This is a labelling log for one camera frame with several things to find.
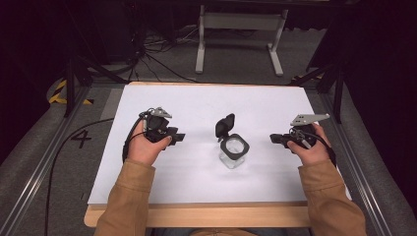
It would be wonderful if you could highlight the white metal table frame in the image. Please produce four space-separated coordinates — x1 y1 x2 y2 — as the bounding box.
195 4 290 78

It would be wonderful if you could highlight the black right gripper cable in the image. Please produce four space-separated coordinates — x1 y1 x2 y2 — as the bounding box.
289 127 337 167

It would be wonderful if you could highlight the person's right hand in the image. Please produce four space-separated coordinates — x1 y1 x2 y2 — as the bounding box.
286 123 332 166

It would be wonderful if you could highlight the yellow black hazard tape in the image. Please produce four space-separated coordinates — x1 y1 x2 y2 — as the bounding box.
48 79 94 106

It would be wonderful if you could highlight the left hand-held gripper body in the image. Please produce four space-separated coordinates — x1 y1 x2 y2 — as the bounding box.
144 106 173 144

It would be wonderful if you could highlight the white table sheet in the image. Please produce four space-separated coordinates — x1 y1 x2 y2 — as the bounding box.
87 84 352 207

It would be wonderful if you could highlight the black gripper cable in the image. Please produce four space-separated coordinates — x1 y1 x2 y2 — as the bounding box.
289 127 337 167
121 109 155 164

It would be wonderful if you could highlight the black tripod stand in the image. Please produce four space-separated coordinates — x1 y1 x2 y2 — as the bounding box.
287 60 346 125
63 53 130 119

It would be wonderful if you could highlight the black cable on floor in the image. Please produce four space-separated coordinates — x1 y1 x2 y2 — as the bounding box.
43 117 115 236

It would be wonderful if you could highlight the person's left hand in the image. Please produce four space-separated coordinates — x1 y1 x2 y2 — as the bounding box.
127 119 173 167

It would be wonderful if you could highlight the bundle of black floor cables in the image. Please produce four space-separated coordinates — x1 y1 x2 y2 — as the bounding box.
126 24 202 84

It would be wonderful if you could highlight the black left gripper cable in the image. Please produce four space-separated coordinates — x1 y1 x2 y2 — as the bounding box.
121 109 155 164

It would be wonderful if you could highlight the clear jar with black lid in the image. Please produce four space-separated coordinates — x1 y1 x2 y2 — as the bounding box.
214 113 251 170

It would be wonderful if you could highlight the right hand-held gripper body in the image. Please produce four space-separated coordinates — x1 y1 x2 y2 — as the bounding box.
287 113 331 150

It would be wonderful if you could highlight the aluminium floor rail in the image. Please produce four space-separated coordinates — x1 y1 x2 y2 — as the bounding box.
319 92 392 236
0 86 92 236

